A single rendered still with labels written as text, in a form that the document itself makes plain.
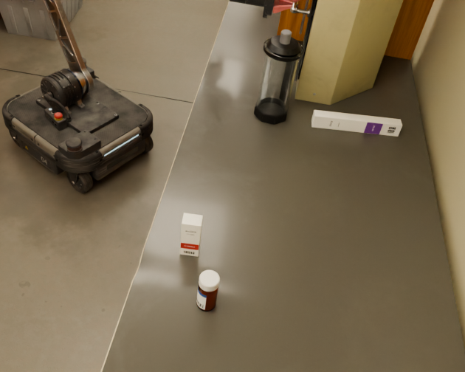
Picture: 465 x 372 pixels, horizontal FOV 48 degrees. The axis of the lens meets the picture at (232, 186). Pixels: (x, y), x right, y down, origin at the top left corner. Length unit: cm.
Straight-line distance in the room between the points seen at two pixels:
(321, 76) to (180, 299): 83
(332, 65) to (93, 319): 132
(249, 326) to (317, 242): 29
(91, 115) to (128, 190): 40
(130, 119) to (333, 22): 138
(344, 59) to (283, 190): 46
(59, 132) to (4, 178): 37
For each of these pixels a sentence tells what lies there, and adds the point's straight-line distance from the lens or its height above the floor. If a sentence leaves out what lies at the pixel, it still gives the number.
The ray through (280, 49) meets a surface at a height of 118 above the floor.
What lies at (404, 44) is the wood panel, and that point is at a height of 99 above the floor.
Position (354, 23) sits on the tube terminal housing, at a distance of 154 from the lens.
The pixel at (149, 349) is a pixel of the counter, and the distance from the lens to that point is 105.
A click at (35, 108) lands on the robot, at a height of 24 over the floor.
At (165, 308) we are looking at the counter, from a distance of 110.
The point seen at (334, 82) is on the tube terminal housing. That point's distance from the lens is 163.
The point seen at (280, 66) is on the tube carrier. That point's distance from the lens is 144.
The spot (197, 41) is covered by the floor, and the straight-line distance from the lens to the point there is 378.
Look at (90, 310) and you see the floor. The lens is 222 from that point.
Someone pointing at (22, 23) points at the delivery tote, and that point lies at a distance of 379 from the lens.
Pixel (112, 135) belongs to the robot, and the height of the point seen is 24.
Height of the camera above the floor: 187
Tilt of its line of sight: 45 degrees down
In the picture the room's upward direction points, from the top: 9 degrees clockwise
